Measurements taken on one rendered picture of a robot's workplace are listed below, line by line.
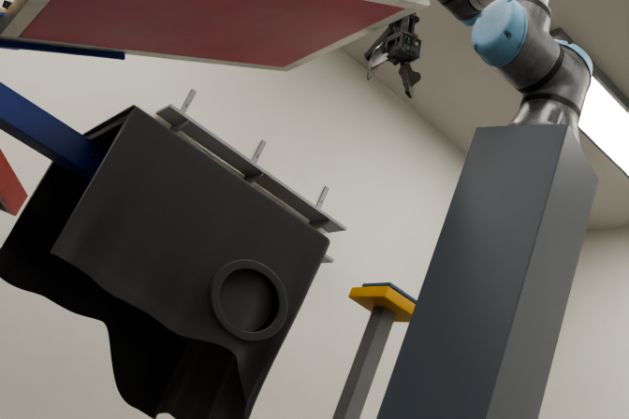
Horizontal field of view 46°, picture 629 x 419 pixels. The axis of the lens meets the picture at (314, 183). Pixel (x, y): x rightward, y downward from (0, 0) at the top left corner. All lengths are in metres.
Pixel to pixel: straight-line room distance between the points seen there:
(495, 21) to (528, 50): 0.08
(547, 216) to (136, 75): 2.85
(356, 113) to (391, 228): 0.74
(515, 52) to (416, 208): 3.37
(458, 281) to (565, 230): 0.22
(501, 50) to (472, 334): 0.53
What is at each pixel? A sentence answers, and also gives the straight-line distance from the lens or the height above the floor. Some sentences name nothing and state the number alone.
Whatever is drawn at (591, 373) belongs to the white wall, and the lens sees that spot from 5.10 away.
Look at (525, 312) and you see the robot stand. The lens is 1.25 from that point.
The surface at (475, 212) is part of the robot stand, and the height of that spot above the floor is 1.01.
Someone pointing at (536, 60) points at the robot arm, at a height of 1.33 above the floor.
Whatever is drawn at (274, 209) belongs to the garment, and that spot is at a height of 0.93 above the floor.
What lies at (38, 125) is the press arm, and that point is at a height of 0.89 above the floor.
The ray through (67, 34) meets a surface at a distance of 1.80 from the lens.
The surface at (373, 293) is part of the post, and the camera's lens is 1.68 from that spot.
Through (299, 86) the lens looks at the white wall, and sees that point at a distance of 4.34.
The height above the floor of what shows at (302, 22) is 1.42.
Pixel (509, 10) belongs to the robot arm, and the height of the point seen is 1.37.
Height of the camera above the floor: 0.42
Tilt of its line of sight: 24 degrees up
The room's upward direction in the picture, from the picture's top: 24 degrees clockwise
